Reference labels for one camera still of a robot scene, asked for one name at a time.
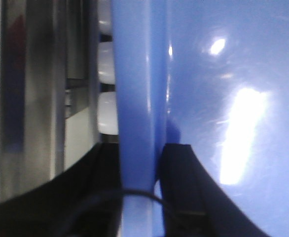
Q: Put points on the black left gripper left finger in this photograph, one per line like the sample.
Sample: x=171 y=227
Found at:
x=35 y=213

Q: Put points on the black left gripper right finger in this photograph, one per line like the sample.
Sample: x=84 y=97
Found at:
x=200 y=206

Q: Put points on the blue plastic tray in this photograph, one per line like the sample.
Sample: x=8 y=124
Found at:
x=213 y=74

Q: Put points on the white conveyor roller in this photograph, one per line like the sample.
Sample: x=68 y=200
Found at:
x=106 y=63
x=104 y=17
x=107 y=113

